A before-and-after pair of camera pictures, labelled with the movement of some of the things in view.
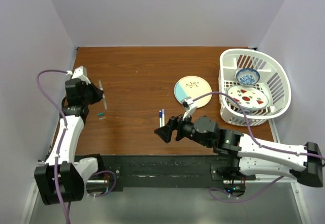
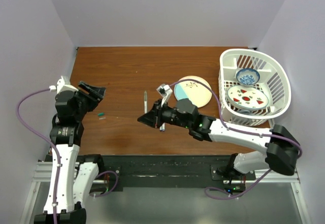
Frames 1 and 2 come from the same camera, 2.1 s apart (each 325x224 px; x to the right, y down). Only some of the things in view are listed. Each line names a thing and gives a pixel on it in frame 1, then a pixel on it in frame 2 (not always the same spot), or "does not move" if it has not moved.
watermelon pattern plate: [250, 97] does not move
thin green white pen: [101, 89] → [145, 101]
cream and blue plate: [193, 86] does not move
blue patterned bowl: [248, 76] does not move
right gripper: [165, 133] → [153, 118]
